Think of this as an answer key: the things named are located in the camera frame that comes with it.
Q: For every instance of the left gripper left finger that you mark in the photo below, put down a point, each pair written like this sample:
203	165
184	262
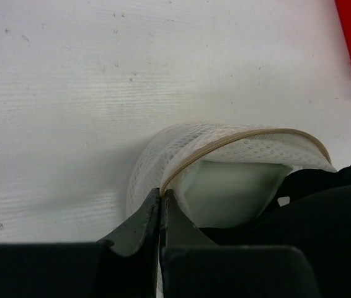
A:
121	264

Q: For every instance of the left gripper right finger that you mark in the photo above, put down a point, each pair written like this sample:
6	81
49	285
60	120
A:
194	266

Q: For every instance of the pale green bra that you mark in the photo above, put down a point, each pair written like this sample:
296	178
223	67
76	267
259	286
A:
224	195

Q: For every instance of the white mesh laundry bag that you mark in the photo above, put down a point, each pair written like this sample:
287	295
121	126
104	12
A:
176	149

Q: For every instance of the black bra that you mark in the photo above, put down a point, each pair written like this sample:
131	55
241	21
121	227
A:
317	221

